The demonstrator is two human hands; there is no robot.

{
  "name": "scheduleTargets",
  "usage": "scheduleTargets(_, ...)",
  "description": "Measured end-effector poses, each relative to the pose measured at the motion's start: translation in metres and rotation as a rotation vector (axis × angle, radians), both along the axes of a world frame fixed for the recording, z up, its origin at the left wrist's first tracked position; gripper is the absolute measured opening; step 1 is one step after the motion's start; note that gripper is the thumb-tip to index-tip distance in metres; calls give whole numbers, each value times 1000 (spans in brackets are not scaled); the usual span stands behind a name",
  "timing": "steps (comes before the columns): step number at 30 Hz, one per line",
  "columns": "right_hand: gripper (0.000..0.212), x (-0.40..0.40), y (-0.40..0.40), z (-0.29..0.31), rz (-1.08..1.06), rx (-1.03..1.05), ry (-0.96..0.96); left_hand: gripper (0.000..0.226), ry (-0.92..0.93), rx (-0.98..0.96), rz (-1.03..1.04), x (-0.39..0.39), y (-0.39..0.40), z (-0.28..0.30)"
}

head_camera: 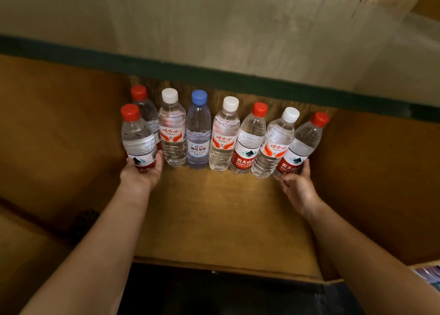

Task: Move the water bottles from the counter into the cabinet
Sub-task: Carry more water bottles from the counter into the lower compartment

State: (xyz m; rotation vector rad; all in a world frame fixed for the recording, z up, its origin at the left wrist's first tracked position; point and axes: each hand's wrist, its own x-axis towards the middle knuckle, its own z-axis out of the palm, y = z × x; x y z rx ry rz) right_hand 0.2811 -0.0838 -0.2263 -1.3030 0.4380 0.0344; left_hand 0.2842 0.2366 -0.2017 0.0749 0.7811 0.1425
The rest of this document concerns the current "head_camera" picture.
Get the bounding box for person's right hand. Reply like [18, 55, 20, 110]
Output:
[279, 159, 322, 220]

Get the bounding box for person's left hand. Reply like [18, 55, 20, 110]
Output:
[119, 150, 164, 196]

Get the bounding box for red cap water bottle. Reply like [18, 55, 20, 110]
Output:
[131, 85, 162, 152]
[229, 102, 269, 175]
[120, 104, 158, 174]
[273, 112, 330, 181]

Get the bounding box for person's right forearm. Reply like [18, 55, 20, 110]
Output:
[302, 201, 440, 315]

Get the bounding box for person's left forearm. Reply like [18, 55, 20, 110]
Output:
[20, 184, 155, 315]

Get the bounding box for white cap water bottle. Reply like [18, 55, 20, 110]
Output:
[158, 88, 188, 168]
[251, 107, 300, 179]
[209, 96, 241, 173]

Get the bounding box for blue cap water bottle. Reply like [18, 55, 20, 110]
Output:
[186, 90, 212, 170]

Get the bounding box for wooden shelf cabinet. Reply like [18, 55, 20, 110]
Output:
[0, 54, 440, 315]

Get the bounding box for shelf board with green edge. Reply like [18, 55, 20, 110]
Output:
[0, 0, 440, 123]

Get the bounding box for colourful packets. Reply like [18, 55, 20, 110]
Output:
[411, 265, 440, 292]

